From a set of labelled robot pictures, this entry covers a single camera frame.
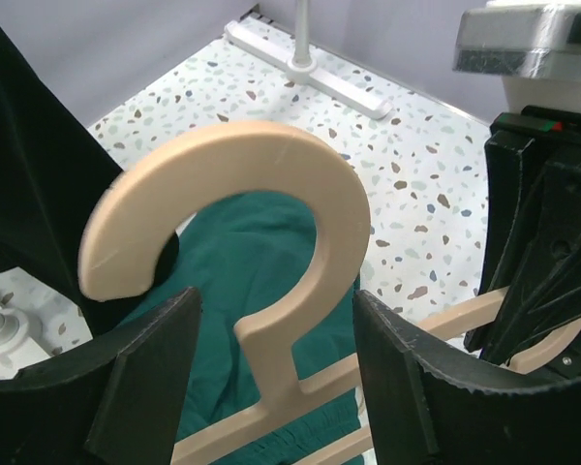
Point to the beige wooden hanger front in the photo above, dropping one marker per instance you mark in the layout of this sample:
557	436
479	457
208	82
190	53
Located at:
292	363

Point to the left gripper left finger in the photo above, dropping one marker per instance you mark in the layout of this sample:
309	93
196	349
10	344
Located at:
114	400

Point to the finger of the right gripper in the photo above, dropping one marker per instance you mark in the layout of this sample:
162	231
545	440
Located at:
541	265
513	163

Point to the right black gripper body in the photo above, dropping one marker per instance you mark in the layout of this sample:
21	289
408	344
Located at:
543	124

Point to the black shorts on hanger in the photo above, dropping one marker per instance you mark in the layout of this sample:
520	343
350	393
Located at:
52	174

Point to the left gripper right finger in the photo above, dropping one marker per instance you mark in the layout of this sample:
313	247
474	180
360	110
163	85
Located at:
430	403

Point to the teal green shorts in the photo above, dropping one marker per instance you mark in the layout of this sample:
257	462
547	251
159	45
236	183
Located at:
243	254

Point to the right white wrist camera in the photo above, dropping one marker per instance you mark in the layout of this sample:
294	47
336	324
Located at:
534	47

